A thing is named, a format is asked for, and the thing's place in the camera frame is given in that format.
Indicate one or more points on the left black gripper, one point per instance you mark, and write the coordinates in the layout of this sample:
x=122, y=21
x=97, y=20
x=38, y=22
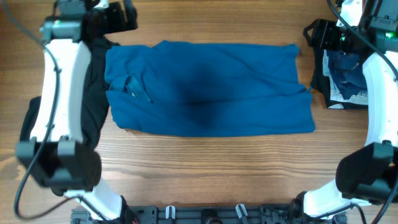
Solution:
x=118, y=25

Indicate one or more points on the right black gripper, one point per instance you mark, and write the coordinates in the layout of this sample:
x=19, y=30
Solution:
x=322, y=30

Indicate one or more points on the blue t-shirt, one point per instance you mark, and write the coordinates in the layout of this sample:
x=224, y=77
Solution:
x=207, y=90

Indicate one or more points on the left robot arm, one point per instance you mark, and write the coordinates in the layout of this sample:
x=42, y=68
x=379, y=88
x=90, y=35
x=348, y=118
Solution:
x=76, y=20

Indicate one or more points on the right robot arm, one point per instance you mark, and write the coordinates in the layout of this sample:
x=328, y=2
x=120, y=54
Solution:
x=360, y=45

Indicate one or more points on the folded navy garment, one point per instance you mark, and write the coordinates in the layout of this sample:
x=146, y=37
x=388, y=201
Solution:
x=346, y=72

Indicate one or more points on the folded black garment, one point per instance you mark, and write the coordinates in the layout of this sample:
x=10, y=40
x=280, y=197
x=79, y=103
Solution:
x=319, y=82

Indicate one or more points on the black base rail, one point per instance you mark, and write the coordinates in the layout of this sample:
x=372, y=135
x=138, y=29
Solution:
x=264, y=214

